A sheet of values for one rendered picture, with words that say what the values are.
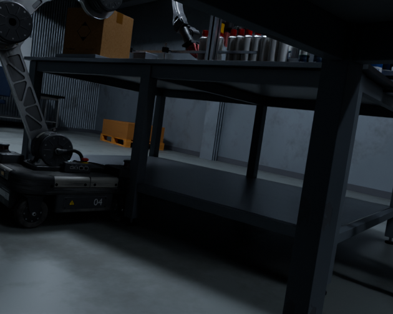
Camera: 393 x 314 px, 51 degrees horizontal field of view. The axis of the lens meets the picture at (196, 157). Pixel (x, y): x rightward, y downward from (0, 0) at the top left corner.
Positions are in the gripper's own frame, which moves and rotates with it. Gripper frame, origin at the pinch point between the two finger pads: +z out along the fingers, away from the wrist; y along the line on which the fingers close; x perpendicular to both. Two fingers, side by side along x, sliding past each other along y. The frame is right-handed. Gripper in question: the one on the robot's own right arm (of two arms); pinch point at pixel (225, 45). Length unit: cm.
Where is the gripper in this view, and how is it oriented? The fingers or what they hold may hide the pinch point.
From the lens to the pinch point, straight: 241.7
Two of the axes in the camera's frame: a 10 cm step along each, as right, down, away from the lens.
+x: -6.0, -0.3, -8.0
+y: -7.9, -1.5, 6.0
